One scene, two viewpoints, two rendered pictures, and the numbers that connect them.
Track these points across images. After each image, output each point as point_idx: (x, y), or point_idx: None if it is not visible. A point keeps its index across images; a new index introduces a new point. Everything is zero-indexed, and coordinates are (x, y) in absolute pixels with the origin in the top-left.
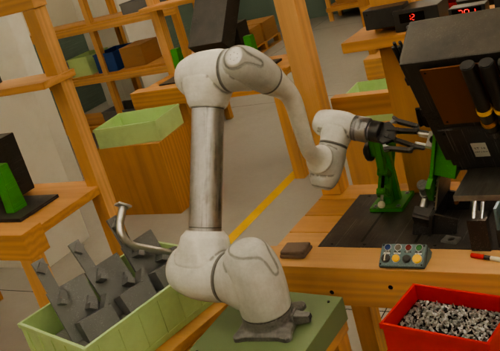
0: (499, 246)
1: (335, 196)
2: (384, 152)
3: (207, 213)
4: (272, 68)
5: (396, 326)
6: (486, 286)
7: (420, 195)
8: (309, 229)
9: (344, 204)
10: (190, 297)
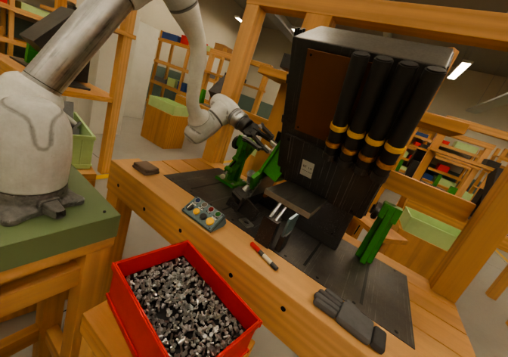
0: (275, 249)
1: (206, 162)
2: (244, 146)
3: (44, 66)
4: None
5: (121, 279)
6: (245, 277)
7: (246, 181)
8: (174, 166)
9: (207, 167)
10: None
